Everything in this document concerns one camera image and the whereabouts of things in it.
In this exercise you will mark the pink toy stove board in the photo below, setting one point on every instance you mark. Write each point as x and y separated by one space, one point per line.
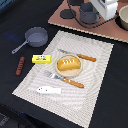
108 30

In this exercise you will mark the round wooden plate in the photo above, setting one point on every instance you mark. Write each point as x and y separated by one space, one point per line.
68 73

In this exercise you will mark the grey saucepan with handle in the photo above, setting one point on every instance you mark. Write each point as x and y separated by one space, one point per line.
35 37

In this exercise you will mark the woven beige placemat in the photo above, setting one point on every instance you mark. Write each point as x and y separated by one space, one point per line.
74 104

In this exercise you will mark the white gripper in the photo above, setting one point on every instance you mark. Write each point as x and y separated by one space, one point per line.
106 8

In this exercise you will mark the beige bowl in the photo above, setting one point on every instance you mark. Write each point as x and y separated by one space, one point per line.
123 14

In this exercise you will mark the grey cooking pot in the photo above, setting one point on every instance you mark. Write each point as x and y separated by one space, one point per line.
88 13

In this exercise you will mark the white toy fish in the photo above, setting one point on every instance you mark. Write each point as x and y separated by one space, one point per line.
48 90

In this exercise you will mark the golden bread loaf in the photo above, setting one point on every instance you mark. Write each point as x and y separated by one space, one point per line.
68 64

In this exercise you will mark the black burner disc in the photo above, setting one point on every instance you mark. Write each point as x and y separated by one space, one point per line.
67 14
76 2

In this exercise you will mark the yellow butter box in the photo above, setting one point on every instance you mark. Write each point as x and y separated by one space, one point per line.
41 59

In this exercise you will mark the fork with orange handle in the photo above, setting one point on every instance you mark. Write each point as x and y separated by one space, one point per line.
69 81

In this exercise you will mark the brown sausage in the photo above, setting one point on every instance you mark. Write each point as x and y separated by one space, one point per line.
20 66

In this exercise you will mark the knife with orange handle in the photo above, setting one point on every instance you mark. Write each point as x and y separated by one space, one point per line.
79 55

